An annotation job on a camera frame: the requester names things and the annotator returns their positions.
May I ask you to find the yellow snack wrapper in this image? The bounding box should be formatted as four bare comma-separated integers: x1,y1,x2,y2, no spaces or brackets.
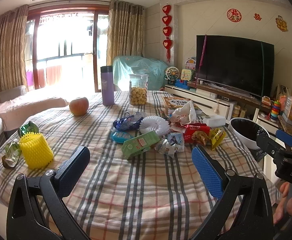
191,127,227,151

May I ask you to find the white tissue pack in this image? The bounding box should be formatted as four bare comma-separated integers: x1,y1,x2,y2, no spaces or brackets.
202,115,226,127

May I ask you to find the red snack bag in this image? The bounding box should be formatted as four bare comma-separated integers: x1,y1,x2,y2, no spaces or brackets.
170,123,211,143

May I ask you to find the white plastic shopping bag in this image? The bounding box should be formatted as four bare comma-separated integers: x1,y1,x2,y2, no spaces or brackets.
170,101,197,125

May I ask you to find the white blue wrapper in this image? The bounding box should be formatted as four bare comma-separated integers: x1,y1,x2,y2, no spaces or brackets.
155,132,185,158

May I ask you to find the teal snack packet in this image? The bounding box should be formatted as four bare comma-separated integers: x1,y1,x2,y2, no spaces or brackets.
111,131,133,144

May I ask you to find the green drink carton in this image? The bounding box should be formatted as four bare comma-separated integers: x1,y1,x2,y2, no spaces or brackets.
121,131,160,160

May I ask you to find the blue clear plastic bag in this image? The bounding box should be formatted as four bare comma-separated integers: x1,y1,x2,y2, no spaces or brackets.
113,112,145,132

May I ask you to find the white trash bin black liner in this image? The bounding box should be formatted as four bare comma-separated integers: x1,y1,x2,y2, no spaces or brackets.
228,118,269,150

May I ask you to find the person's right hand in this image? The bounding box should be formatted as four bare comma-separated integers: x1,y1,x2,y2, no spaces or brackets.
273,182,292,224

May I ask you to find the green white drink pouch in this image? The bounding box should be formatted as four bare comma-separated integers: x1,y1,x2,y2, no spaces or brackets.
1,139,21,168

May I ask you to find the white tv cabinet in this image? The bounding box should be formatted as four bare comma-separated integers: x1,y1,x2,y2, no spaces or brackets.
164,85,237,121

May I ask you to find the black flat television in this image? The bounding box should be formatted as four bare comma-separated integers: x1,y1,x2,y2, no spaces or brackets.
195,35,275,97

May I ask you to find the green snack wrapper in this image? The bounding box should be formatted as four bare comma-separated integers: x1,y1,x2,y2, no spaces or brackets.
18,121,39,138

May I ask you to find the plaid tablecloth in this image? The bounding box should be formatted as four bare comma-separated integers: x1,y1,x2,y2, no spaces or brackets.
0,90,281,240

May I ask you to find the orange children's book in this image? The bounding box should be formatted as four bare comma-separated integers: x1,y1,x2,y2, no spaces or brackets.
162,96,190,116

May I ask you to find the toy telephone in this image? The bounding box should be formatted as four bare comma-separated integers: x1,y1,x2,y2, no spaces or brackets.
180,69,194,81

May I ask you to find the pink sofa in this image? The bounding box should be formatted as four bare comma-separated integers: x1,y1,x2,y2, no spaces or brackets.
0,85,68,132

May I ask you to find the toy ferris wheel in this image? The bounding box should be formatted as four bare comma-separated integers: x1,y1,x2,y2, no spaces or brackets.
165,67,180,85

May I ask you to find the red apple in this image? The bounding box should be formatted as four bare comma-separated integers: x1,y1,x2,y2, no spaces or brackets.
69,97,89,116

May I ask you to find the clear jar of biscuits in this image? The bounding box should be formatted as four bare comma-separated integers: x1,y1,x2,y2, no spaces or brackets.
129,74,149,106

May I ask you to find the purple thermos bottle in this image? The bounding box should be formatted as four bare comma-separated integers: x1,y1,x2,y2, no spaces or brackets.
101,66,114,106

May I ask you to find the left beige curtain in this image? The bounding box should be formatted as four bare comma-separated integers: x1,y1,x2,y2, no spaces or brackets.
0,5,28,92

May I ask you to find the beige curtain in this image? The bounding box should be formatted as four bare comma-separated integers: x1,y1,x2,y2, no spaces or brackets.
106,0,144,66
0,5,28,92

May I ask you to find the red heart hanging decoration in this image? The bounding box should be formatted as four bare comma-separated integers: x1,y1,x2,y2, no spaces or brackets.
162,4,173,63

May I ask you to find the teal covered armchair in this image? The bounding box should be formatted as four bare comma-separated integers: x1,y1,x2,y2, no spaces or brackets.
113,56,168,91

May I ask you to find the right beige curtain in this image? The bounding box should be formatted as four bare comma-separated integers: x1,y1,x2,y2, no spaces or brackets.
106,0,144,66

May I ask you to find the rainbow stacking ring toy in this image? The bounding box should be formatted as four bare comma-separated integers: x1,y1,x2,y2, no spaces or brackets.
269,100,281,122

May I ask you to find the round red wall sticker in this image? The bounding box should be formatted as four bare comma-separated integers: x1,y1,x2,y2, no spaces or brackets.
226,8,242,23

